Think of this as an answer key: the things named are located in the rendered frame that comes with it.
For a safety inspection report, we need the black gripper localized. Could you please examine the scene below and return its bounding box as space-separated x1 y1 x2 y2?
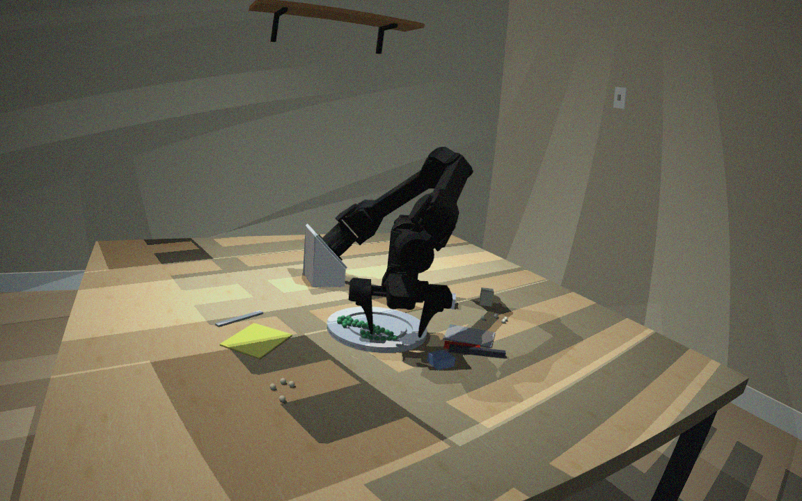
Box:
349 255 453 337

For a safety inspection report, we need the yellow-green flat square panel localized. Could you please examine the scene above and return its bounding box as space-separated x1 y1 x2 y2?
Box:
220 323 292 359

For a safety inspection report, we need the grey flat bar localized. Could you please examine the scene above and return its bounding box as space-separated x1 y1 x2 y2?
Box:
215 310 263 327

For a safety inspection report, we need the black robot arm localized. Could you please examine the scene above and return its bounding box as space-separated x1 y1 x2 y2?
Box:
318 147 473 310

